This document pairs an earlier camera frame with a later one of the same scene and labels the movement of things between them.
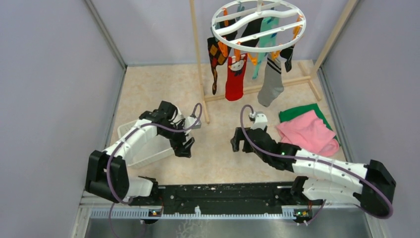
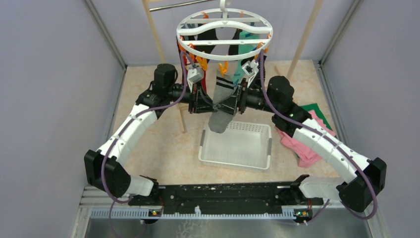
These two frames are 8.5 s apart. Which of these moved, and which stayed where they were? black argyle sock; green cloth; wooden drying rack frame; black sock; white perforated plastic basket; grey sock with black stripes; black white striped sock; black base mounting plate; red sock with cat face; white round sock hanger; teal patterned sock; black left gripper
Moved: black argyle sock; white perforated plastic basket; red sock with cat face; grey sock with black stripes; black white striped sock; wooden drying rack frame; white round sock hanger; black left gripper; teal patterned sock; black sock
Stayed: green cloth; black base mounting plate
